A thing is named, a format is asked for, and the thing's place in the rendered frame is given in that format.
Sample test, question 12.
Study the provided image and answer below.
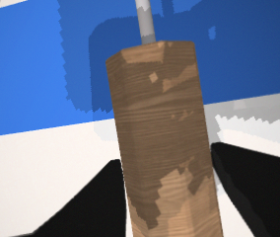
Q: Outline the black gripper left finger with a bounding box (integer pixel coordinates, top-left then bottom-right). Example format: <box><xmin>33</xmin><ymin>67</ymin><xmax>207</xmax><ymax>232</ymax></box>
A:
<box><xmin>10</xmin><ymin>159</ymin><xmax>127</xmax><ymax>237</ymax></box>

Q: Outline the brown wooden tool handle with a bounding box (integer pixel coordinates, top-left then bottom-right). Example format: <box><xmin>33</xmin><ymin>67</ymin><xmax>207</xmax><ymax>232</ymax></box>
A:
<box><xmin>105</xmin><ymin>0</ymin><xmax>224</xmax><ymax>237</ymax></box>

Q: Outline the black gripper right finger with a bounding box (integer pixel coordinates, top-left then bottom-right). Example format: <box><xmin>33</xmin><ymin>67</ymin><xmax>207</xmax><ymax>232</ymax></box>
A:
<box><xmin>210</xmin><ymin>142</ymin><xmax>280</xmax><ymax>237</ymax></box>

